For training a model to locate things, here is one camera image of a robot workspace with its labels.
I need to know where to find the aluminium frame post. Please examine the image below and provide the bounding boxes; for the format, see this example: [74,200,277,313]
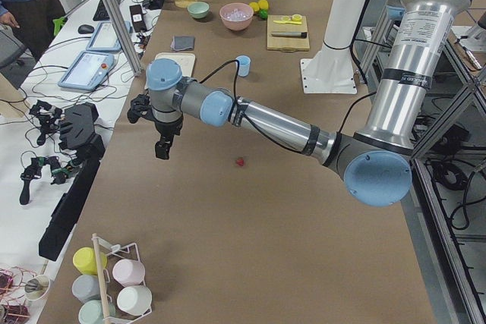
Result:
[103,0,142,77]

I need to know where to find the teach pendant tablet near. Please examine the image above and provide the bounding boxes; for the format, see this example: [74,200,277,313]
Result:
[58,51,115,91]

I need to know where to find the steel muddler black tip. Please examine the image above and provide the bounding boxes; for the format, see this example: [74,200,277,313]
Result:
[270,31,308,39]

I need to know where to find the teach pendant tablet far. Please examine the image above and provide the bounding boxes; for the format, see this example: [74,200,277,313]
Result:
[86,20,122,53]

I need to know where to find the mint green cup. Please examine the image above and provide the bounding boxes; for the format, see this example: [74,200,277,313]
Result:
[77,300,104,324]

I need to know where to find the whole yellow lemon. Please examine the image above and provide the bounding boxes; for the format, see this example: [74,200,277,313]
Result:
[248,2,260,13]

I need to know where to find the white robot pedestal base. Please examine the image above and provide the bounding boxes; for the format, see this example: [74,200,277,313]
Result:
[301,0,365,94]

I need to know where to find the black hand-held gripper device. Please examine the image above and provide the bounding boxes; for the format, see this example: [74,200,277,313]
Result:
[19,156,81,206]

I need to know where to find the cream rabbit tray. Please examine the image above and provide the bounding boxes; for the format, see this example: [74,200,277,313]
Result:
[155,52,196,77]

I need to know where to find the light blue plastic cup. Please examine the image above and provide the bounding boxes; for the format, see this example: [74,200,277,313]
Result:
[236,55,251,77]

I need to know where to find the green lime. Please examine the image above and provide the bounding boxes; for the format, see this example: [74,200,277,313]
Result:
[258,9,268,20]

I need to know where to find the black power adapter box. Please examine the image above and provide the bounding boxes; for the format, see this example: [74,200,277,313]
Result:
[129,4,147,33]

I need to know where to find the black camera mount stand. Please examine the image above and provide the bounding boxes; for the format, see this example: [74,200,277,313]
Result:
[39,102,106,261]

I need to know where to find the pink bowl of ice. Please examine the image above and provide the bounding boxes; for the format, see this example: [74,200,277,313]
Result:
[219,3,254,31]

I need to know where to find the yellow cup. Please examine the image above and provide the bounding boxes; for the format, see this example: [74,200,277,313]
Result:
[72,247,97,275]

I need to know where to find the mint green bowl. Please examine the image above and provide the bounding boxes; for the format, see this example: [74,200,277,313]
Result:
[187,2,210,20]

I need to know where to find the black keyboard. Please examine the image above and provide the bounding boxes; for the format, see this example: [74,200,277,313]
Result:
[92,0,125,22]

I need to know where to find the paper cup with strainer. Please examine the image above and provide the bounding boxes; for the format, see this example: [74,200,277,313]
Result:
[24,275,51,301]

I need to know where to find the black computer mouse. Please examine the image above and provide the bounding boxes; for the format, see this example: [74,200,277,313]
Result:
[77,24,95,34]

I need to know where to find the wooden cutting board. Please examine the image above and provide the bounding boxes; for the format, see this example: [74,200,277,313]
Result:
[267,14,310,52]

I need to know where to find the white cup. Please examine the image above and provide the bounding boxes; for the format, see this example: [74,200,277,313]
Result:
[117,285,152,316]

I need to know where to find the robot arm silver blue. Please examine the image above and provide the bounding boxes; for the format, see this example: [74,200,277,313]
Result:
[128,0,472,206]

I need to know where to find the grey cup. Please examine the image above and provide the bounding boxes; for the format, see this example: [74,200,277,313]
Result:
[71,275,100,304]

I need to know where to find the folded grey cloth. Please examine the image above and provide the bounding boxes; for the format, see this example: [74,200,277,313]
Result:
[171,36,195,52]

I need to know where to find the teach pendant tablet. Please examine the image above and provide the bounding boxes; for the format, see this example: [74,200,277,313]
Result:
[86,20,122,53]
[58,51,115,91]

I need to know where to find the pink cup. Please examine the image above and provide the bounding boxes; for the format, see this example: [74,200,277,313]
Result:
[112,259,146,287]

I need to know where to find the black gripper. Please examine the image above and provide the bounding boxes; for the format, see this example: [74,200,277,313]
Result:
[127,94,183,159]

